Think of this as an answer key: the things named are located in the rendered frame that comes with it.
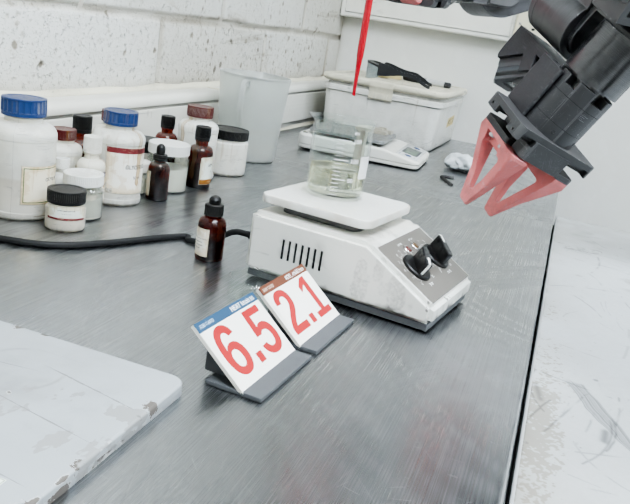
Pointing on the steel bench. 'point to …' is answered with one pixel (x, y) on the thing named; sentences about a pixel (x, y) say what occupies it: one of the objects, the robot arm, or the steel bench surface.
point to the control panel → (440, 281)
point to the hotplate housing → (346, 264)
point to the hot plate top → (376, 205)
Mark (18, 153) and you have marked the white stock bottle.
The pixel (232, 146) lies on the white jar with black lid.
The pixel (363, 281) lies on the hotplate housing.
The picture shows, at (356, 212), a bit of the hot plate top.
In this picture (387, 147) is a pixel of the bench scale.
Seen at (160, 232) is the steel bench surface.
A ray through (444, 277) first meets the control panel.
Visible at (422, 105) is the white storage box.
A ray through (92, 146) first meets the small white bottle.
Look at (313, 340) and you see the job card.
